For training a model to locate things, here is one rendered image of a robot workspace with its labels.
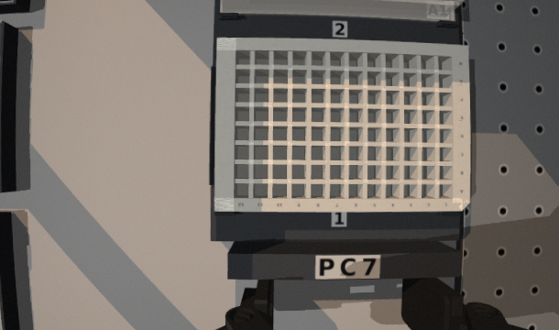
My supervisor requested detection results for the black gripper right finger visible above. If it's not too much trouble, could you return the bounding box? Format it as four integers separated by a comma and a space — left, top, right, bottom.
401, 278, 528, 330

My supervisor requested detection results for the white well plate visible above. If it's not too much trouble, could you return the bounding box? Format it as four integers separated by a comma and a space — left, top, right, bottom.
214, 38, 470, 212

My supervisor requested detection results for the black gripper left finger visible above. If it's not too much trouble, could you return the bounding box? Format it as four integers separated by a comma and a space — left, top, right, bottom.
216, 280, 274, 330

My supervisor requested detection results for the grey perforated base plate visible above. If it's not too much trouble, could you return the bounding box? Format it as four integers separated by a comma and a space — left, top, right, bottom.
462, 0, 559, 330

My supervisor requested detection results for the grey multi-well plate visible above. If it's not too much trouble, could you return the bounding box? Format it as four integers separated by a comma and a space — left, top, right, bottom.
220, 0, 465, 23

